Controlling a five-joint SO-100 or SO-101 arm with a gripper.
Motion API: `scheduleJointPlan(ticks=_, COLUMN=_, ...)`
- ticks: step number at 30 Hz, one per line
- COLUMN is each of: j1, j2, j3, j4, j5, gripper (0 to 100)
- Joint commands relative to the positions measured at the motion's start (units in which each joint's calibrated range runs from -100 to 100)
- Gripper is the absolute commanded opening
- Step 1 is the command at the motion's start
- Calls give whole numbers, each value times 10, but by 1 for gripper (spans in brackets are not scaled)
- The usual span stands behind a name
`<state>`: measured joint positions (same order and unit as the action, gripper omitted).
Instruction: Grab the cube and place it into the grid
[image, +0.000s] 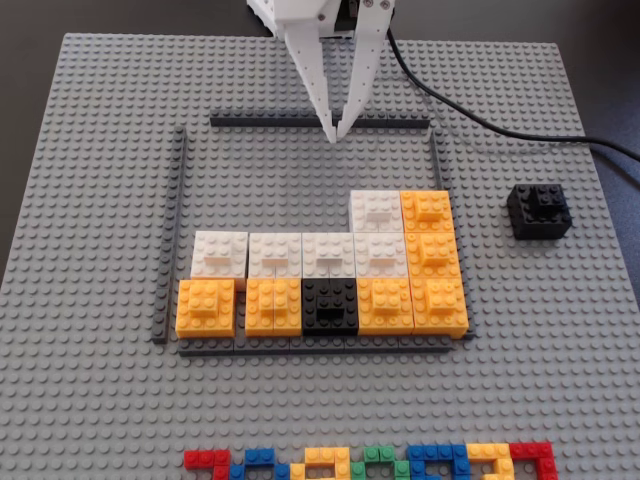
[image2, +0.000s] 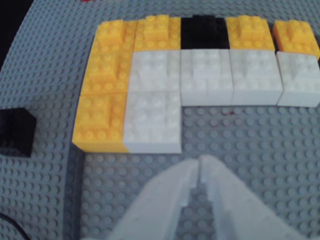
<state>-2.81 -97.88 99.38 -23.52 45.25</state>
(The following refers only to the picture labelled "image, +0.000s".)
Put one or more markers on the green lego brick letter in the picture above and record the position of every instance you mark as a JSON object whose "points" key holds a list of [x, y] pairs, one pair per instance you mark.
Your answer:
{"points": [[380, 455]]}

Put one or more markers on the orange lego cube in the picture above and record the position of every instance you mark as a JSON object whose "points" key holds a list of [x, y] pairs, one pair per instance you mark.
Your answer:
{"points": [[434, 252], [385, 305], [440, 305], [427, 210], [274, 307], [206, 307]]}

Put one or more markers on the black lego cube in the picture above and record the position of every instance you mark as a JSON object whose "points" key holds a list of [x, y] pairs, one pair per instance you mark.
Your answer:
{"points": [[537, 220], [330, 305]]}

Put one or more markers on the dark grey lego strip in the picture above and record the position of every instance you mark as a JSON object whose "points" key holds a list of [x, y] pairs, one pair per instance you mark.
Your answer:
{"points": [[300, 346], [440, 160], [260, 120], [170, 235]]}

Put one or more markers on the yellow lego brick letter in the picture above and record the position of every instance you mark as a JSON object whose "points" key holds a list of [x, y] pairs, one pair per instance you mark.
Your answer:
{"points": [[325, 456], [490, 452]]}

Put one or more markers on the grey lego baseplate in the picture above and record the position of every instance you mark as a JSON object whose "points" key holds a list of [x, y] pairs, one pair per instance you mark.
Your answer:
{"points": [[100, 150]]}

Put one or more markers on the white gripper with motor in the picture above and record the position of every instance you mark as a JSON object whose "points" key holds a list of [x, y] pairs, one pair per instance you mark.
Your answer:
{"points": [[300, 20]]}

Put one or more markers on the red lego brick letter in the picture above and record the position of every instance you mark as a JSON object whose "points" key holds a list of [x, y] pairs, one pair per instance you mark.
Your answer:
{"points": [[200, 459], [532, 450]]}

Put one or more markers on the blue lego brick letter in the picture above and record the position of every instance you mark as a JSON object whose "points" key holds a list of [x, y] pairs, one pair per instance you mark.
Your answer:
{"points": [[257, 457], [435, 454]]}

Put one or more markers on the white lego cube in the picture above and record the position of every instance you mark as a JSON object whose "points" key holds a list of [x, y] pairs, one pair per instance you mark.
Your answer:
{"points": [[275, 255], [328, 255], [220, 255], [375, 210], [381, 255]]}

